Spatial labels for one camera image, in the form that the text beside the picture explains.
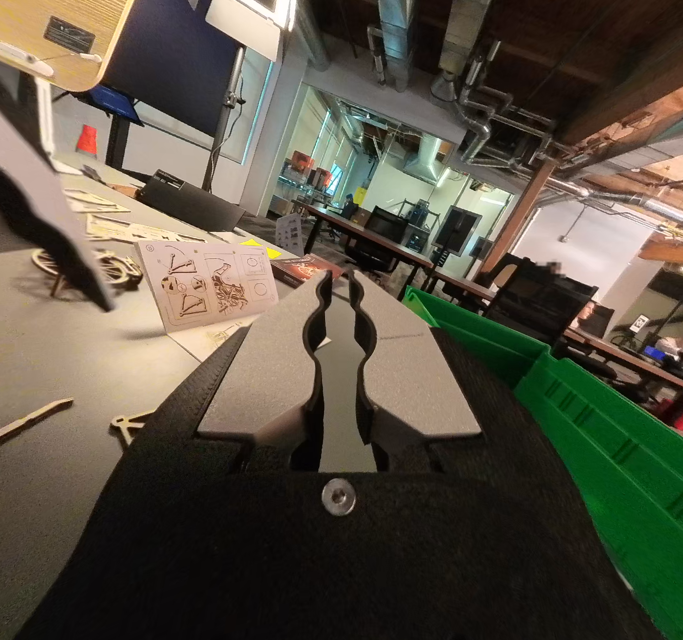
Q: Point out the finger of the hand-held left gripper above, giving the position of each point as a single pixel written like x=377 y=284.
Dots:
x=48 y=202

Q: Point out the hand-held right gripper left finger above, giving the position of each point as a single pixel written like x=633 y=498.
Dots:
x=256 y=384

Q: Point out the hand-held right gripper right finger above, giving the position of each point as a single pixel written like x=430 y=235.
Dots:
x=416 y=384

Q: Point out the triangular wooden frame part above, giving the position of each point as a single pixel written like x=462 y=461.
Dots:
x=124 y=424

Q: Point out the long wooden stick part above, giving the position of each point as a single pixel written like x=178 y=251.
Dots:
x=37 y=418

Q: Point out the wooden laser-cut parts sheet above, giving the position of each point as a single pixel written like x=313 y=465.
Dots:
x=138 y=232
x=93 y=201

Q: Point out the partly built wooden bicycle model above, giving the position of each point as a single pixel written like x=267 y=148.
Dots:
x=120 y=269

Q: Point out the dark red model kit box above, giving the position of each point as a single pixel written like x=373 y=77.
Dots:
x=304 y=266

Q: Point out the orange traffic cone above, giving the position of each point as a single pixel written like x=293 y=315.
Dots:
x=87 y=141

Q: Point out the brown wooden table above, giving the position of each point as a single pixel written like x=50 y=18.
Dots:
x=464 y=283

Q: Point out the white instruction booklet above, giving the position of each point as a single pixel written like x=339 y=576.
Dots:
x=203 y=282

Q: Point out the black cardboard box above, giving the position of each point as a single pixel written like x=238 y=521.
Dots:
x=192 y=205

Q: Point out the white printed leaflet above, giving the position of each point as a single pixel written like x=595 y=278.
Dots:
x=290 y=234

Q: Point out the long brown table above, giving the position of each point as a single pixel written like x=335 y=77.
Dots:
x=373 y=234

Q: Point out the black office chair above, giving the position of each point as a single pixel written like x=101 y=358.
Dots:
x=381 y=229

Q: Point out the black monitor on stand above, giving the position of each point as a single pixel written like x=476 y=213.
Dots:
x=456 y=229

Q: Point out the metal shelf rack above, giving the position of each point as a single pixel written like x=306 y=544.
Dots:
x=419 y=221

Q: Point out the dark blue backdrop panel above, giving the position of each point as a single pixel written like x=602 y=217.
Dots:
x=170 y=64

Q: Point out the metal light stand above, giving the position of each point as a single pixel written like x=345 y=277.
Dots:
x=227 y=112

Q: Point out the green plastic bin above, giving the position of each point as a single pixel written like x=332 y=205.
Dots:
x=613 y=464

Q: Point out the orange 3D printer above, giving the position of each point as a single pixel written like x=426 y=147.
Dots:
x=302 y=164
x=323 y=178

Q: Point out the metal ventilation hood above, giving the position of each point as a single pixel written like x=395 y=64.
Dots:
x=427 y=162

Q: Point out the white studio light panel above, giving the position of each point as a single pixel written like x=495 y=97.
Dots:
x=240 y=16

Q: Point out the white table frame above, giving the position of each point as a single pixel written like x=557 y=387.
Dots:
x=44 y=117

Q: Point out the blue screen on post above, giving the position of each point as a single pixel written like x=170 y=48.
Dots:
x=115 y=104

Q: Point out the yellow wall sign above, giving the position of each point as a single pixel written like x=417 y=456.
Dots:
x=361 y=197

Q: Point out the brown wooden post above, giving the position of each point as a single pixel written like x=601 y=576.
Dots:
x=520 y=213

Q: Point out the rectangular metal air duct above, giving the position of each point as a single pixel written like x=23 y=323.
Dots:
x=469 y=5

